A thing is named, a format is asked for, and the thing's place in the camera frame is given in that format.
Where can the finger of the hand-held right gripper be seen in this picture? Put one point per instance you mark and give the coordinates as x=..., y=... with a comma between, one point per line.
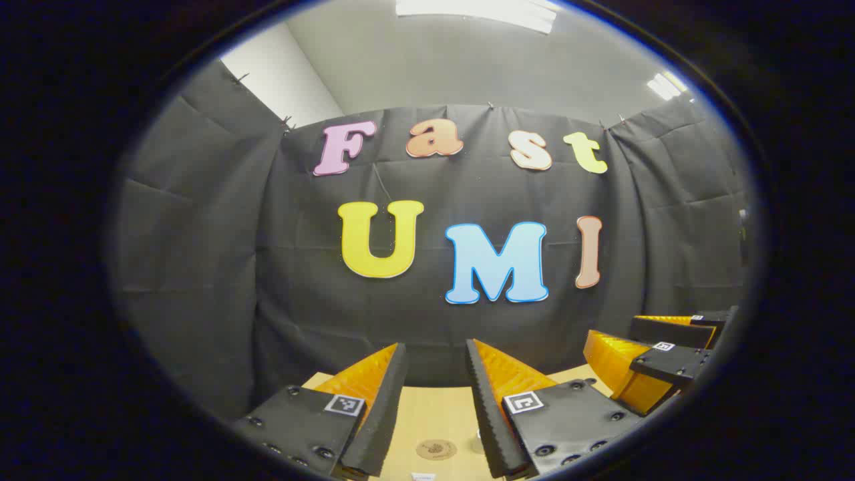
x=668, y=332
x=668, y=364

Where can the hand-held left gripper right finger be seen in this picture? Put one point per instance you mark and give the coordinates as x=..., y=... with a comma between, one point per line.
x=482, y=401

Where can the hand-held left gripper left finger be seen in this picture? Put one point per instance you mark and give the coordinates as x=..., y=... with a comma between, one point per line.
x=391, y=401

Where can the round cork coaster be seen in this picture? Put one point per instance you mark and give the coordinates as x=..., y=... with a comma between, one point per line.
x=436, y=449

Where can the light wooden desktop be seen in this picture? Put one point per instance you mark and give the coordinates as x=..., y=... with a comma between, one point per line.
x=434, y=414

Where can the black backdrop cloth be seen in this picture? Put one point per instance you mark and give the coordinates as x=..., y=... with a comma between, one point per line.
x=300, y=300

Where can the small ceiling light panel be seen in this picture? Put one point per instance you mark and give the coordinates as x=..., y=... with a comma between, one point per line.
x=665, y=85

